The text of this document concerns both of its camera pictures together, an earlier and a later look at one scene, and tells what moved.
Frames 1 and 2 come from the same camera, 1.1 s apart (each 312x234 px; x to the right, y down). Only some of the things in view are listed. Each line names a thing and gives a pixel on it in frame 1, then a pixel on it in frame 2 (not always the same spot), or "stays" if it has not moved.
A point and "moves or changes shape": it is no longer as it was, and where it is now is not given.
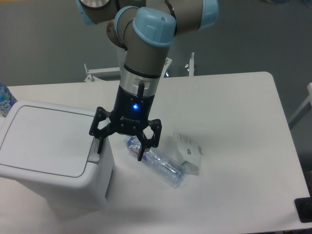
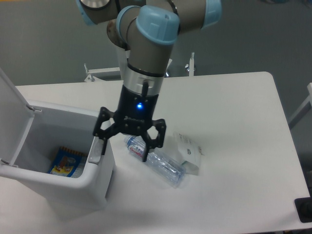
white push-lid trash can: x=46 y=148 moves or changes shape
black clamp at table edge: x=303 y=207 stays
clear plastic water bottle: x=167 y=169 stays
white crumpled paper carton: x=190 y=153 stays
